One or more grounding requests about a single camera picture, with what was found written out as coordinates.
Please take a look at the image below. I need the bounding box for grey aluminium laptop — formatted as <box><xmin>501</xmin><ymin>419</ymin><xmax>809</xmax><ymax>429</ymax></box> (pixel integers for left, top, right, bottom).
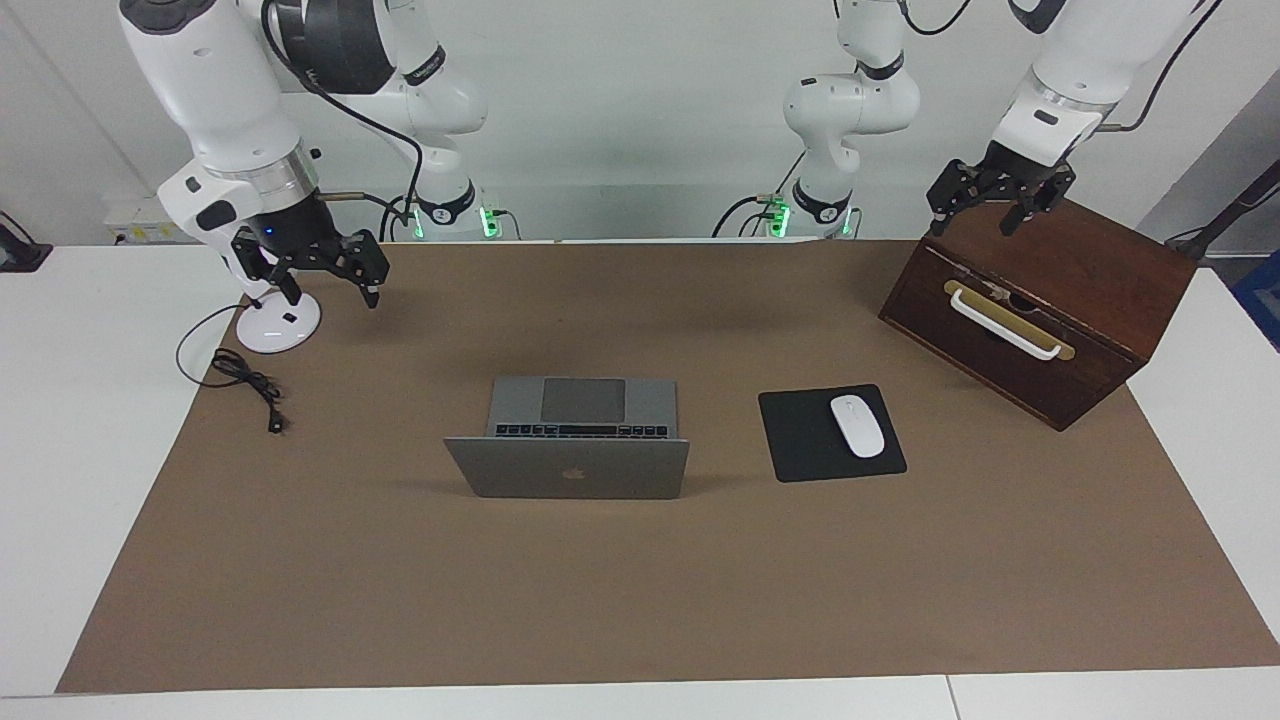
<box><xmin>443</xmin><ymin>376</ymin><xmax>691</xmax><ymax>501</ymax></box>

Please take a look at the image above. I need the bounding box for dark wooden box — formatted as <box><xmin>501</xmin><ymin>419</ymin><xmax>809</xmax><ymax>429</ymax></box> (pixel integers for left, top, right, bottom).
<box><xmin>878</xmin><ymin>163</ymin><xmax>1199</xmax><ymax>432</ymax></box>

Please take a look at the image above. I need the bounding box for white power strip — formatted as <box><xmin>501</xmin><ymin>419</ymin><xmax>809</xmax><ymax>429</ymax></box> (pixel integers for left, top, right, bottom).
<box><xmin>105</xmin><ymin>197</ymin><xmax>193</xmax><ymax>246</ymax></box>

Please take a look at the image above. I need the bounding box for white computer mouse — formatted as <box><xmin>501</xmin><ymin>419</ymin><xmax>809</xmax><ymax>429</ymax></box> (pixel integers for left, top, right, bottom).
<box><xmin>830</xmin><ymin>395</ymin><xmax>887</xmax><ymax>459</ymax></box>

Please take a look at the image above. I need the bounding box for black stand pole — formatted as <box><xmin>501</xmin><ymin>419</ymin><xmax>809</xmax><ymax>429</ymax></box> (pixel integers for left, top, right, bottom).
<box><xmin>1165</xmin><ymin>160</ymin><xmax>1280</xmax><ymax>263</ymax></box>

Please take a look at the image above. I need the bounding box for blue crate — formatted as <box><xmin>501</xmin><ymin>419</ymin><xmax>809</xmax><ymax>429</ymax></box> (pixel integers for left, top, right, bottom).
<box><xmin>1232</xmin><ymin>250</ymin><xmax>1280</xmax><ymax>351</ymax></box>

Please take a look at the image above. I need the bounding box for black mouse pad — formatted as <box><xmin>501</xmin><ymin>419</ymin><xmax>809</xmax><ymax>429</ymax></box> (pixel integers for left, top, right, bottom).
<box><xmin>757</xmin><ymin>384</ymin><xmax>908</xmax><ymax>484</ymax></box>

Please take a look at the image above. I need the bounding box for brown table mat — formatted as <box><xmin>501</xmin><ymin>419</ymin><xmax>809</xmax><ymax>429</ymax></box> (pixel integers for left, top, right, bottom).
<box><xmin>55</xmin><ymin>240</ymin><xmax>1280</xmax><ymax>694</ymax></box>

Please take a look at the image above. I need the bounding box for black lamp cable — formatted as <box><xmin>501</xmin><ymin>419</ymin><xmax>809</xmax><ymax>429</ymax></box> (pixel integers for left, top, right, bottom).
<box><xmin>176</xmin><ymin>303</ymin><xmax>289</xmax><ymax>435</ymax></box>

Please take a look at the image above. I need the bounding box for white box handle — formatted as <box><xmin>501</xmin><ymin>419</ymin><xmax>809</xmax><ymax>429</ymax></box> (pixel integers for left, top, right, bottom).
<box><xmin>948</xmin><ymin>288</ymin><xmax>1063</xmax><ymax>361</ymax></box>

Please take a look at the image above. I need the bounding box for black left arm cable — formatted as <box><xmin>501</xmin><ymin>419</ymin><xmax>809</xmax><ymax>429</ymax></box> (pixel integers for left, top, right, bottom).
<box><xmin>1095</xmin><ymin>0</ymin><xmax>1226</xmax><ymax>134</ymax></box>

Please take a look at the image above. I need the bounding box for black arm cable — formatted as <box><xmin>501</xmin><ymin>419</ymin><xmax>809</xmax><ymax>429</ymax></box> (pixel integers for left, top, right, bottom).
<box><xmin>1095</xmin><ymin>0</ymin><xmax>1226</xmax><ymax>134</ymax></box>
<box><xmin>262</xmin><ymin>0</ymin><xmax>426</xmax><ymax>241</ymax></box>

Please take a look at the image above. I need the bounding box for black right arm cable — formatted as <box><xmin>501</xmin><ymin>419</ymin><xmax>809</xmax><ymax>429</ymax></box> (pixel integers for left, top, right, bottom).
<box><xmin>262</xmin><ymin>0</ymin><xmax>426</xmax><ymax>241</ymax></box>

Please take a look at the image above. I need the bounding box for black left base cable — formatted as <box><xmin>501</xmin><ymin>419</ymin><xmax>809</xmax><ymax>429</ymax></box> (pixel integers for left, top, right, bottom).
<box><xmin>712</xmin><ymin>150</ymin><xmax>806</xmax><ymax>239</ymax></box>

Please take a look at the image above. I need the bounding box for black clamp mount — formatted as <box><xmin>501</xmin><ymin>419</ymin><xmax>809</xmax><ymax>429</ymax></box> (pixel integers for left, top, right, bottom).
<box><xmin>0</xmin><ymin>212</ymin><xmax>53</xmax><ymax>273</ymax></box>

